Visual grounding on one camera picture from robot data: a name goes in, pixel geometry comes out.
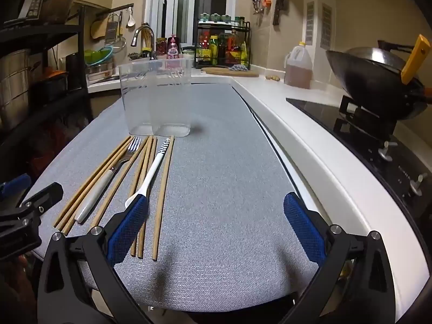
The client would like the grey woven mat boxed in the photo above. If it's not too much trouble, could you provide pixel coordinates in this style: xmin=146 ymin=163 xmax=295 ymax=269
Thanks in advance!
xmin=23 ymin=83 xmax=321 ymax=313

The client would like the plastic cooking oil jug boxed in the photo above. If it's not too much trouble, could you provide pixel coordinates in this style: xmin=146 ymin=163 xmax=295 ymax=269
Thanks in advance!
xmin=284 ymin=41 xmax=313 ymax=89

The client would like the chrome kitchen faucet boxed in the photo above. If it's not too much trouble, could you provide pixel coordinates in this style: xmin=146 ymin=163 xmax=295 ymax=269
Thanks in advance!
xmin=131 ymin=25 xmax=158 ymax=60

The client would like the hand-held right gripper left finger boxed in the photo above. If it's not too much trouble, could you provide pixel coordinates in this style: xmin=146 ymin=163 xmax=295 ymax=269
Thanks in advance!
xmin=36 ymin=194 xmax=152 ymax=324

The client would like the black wok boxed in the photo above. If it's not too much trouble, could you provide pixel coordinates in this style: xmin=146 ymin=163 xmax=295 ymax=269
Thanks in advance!
xmin=326 ymin=39 xmax=432 ymax=122

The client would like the yellow utensil handle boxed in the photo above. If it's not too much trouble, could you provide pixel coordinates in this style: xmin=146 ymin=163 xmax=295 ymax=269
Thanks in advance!
xmin=401 ymin=34 xmax=431 ymax=85

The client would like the stainless steel pot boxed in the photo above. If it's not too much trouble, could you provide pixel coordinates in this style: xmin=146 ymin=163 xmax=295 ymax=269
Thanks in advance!
xmin=0 ymin=49 xmax=32 ymax=132

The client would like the row of green lidded jars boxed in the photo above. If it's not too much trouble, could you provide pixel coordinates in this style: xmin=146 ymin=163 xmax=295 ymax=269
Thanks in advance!
xmin=199 ymin=13 xmax=245 ymax=24

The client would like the black wall rail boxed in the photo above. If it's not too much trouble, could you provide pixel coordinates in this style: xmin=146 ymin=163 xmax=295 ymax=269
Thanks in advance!
xmin=96 ymin=3 xmax=134 ymax=16

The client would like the green plastic colander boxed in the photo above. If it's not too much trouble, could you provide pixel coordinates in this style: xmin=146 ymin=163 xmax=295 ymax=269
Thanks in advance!
xmin=84 ymin=48 xmax=113 ymax=65

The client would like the brown bowl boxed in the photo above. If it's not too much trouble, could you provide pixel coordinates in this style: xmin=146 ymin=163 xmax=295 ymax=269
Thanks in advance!
xmin=42 ymin=0 xmax=74 ymax=24

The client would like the clear plastic utensil container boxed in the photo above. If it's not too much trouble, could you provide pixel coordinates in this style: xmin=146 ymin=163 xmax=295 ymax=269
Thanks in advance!
xmin=117 ymin=57 xmax=194 ymax=138

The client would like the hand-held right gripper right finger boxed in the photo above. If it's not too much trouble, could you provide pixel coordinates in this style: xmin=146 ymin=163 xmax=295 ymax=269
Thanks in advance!
xmin=282 ymin=192 xmax=396 ymax=324

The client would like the round wooden cutting board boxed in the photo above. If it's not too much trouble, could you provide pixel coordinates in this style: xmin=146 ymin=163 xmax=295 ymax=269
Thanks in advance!
xmin=201 ymin=67 xmax=260 ymax=77

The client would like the black cylinder container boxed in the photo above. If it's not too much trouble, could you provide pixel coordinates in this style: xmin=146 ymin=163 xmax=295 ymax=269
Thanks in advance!
xmin=65 ymin=53 xmax=85 ymax=90

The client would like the black metal shelf rack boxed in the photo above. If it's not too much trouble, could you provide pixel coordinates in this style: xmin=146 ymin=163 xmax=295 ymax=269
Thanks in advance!
xmin=0 ymin=2 xmax=96 ymax=163

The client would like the white handled metal fork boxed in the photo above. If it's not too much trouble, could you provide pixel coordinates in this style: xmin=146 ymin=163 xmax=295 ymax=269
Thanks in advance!
xmin=74 ymin=137 xmax=142 ymax=224

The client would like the black glass cooktop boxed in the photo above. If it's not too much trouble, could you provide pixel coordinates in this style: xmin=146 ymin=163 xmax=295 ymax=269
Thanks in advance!
xmin=286 ymin=97 xmax=432 ymax=217

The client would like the white spoon with striped handle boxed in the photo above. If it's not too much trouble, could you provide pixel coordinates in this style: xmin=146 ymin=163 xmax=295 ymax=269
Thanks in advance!
xmin=125 ymin=138 xmax=170 ymax=210

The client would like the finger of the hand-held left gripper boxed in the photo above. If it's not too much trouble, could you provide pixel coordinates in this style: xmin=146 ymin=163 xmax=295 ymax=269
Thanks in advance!
xmin=0 ymin=182 xmax=64 ymax=232
xmin=0 ymin=173 xmax=32 ymax=204

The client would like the black wire spice rack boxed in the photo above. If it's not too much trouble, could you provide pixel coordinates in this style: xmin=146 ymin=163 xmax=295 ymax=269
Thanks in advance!
xmin=196 ymin=20 xmax=252 ymax=69

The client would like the hanging wooden board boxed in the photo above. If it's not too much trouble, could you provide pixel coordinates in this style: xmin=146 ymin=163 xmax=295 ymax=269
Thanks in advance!
xmin=90 ymin=18 xmax=107 ymax=40

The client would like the row of sauce bottles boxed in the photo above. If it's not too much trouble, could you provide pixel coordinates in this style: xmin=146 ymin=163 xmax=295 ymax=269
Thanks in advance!
xmin=197 ymin=30 xmax=249 ymax=66

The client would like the window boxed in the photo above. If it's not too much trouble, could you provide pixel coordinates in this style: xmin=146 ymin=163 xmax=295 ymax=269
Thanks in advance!
xmin=148 ymin=0 xmax=237 ymax=55

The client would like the glass block wall panel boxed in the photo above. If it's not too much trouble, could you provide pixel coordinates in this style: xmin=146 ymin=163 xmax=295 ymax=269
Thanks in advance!
xmin=320 ymin=3 xmax=333 ymax=48
xmin=305 ymin=1 xmax=315 ymax=44

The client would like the metal grater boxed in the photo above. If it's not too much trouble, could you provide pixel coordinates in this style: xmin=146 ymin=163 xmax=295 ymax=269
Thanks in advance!
xmin=105 ymin=11 xmax=123 ymax=43

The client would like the black utensil handle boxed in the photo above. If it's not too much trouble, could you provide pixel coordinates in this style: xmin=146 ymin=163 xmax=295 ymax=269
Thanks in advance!
xmin=377 ymin=40 xmax=420 ymax=50

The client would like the pink dish soap bottle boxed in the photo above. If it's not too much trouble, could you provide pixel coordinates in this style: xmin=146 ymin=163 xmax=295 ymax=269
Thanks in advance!
xmin=167 ymin=35 xmax=180 ymax=58

